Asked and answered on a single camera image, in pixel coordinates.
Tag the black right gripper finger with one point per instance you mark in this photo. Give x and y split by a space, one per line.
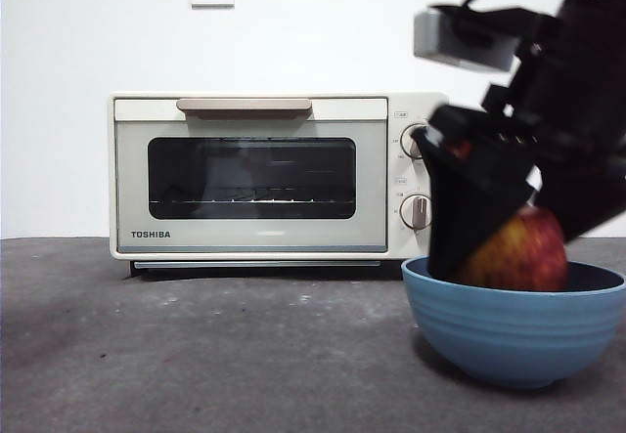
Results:
455 208
587 203

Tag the red yellow apple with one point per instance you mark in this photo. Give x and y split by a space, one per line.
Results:
523 257

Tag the blue ribbed bowl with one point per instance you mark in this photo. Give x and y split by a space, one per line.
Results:
508 335

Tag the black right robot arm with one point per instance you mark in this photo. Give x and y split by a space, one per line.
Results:
587 61

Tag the beige oven timer knob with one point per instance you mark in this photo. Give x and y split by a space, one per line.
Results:
415 213

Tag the beige oven temperature knob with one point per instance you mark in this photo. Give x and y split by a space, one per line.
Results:
408 144

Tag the cream Toshiba toaster oven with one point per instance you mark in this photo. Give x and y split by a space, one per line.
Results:
127 252

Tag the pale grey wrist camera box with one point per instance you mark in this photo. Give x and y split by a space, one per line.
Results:
440 37

